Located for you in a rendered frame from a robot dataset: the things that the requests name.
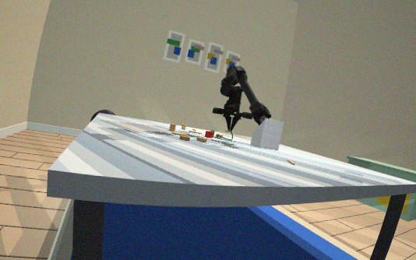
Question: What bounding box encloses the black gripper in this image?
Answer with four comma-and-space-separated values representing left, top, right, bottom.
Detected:
213, 98, 252, 131

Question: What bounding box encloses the red cube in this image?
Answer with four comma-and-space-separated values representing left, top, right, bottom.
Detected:
205, 131, 213, 138

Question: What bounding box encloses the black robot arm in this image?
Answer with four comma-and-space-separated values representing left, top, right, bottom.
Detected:
220, 65, 272, 126

